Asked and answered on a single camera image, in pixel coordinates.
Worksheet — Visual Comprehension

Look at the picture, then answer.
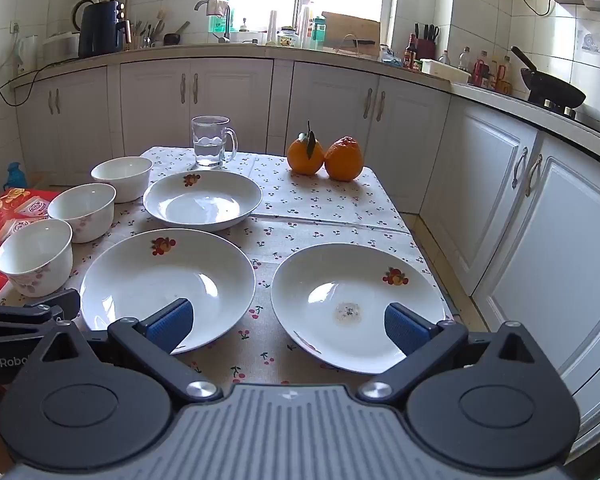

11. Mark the dark blue air fryer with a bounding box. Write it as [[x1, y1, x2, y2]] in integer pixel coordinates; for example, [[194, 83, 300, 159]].
[[78, 0, 131, 59]]

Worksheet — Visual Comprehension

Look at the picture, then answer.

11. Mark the red printed box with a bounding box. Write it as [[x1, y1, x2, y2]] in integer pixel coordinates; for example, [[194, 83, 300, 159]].
[[0, 187, 61, 306]]

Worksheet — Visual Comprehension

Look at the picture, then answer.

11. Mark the blue plastic object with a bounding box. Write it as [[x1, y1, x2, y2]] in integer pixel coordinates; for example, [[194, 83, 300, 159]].
[[5, 161, 28, 191]]

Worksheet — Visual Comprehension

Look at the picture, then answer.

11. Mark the blue and white packet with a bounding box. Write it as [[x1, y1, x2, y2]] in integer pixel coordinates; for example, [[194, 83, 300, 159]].
[[378, 44, 404, 67]]

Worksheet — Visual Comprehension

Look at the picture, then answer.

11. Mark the stack of disposable cups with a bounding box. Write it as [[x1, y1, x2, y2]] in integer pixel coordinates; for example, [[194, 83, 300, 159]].
[[300, 4, 315, 50]]

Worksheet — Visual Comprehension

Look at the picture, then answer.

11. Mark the black gas stove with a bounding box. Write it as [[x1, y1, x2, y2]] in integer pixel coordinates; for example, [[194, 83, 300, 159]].
[[525, 92, 600, 141]]

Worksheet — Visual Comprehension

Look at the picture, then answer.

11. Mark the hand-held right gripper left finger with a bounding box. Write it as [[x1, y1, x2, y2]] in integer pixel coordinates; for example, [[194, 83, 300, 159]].
[[40, 298, 221, 403]]

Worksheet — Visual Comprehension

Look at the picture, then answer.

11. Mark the white fruit-print plate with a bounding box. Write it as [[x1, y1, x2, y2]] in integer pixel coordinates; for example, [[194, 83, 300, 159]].
[[143, 170, 263, 232], [79, 228, 256, 356], [270, 243, 447, 375]]

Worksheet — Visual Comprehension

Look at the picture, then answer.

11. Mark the white floral bowl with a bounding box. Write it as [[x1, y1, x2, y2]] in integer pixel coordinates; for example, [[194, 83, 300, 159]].
[[0, 218, 74, 298], [90, 156, 154, 204], [47, 183, 117, 244]]

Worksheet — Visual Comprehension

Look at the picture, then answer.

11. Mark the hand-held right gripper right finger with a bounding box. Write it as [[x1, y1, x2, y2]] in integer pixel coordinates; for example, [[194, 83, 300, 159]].
[[359, 302, 543, 403]]

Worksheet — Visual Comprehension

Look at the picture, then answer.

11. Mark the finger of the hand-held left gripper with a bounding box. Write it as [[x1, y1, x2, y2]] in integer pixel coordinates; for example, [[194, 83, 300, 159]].
[[0, 289, 81, 340]]

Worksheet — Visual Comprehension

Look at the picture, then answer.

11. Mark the knife block with knives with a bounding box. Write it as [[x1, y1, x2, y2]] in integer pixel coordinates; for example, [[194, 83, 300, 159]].
[[413, 23, 440, 61]]

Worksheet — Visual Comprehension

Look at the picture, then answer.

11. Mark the white rice cooker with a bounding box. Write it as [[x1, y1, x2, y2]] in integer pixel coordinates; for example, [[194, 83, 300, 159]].
[[41, 31, 81, 61]]

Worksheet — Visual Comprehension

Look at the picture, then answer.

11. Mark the yellow oil bottle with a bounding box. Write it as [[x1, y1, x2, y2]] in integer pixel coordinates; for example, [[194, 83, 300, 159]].
[[497, 55, 513, 95]]

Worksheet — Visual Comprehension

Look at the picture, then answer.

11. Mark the wooden cutting board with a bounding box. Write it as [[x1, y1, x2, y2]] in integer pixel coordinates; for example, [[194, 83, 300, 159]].
[[321, 11, 382, 53]]

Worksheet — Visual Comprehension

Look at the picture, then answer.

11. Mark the white plastic tray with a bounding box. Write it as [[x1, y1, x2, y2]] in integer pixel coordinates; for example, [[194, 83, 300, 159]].
[[420, 58, 472, 84]]

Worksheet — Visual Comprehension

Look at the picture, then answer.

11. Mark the bumpy orange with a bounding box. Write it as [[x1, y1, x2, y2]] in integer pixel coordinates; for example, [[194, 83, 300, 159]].
[[324, 136, 365, 182]]

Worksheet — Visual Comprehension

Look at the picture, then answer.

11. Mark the black wok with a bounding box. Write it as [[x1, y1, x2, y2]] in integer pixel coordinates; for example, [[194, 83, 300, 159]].
[[510, 46, 587, 110]]

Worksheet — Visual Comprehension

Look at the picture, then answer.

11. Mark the glass mug with water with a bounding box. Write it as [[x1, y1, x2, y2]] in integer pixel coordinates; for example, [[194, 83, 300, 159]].
[[190, 115, 238, 169]]

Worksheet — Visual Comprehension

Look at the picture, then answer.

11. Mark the beige kitchen countertop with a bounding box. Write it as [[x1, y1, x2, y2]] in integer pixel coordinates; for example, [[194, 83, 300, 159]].
[[12, 42, 600, 161]]

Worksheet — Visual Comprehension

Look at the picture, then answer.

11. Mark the dark sauce bottle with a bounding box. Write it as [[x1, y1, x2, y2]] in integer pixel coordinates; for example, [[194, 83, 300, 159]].
[[403, 33, 419, 69]]

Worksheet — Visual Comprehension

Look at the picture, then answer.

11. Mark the metal kitchen faucet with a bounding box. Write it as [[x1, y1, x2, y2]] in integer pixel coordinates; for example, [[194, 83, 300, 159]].
[[194, 0, 231, 43]]

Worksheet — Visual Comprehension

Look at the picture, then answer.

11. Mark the green dish soap bottle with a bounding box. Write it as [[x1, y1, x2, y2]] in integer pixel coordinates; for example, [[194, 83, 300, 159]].
[[209, 7, 233, 33]]

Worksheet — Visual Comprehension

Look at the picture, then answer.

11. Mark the utensil holder with utensils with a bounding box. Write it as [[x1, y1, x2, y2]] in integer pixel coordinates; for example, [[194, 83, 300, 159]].
[[130, 7, 167, 50]]

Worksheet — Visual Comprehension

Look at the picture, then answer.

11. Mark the orange with leaf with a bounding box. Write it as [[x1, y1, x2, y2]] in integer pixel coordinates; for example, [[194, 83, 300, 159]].
[[286, 120, 326, 176]]

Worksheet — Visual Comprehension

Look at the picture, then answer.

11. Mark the white electric kettle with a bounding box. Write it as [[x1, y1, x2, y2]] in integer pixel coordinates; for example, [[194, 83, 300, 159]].
[[17, 35, 41, 75]]

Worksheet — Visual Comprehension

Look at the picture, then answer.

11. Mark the small black mortar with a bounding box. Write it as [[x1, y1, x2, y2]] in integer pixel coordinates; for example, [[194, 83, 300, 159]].
[[163, 21, 191, 46]]

